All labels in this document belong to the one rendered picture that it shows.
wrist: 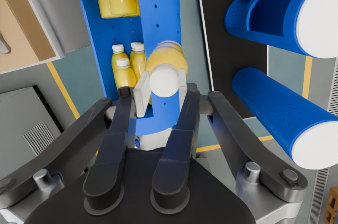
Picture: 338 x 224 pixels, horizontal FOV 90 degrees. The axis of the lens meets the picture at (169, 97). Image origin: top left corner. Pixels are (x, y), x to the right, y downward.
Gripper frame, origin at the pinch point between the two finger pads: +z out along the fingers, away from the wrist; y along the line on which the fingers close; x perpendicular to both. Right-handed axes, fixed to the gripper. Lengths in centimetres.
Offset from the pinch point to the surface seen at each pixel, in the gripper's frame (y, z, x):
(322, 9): 49, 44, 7
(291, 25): 42, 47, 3
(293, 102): 62, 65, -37
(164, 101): -2.7, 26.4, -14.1
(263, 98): 55, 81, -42
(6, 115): -142, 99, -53
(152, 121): -6.5, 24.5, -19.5
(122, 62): -15.8, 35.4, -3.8
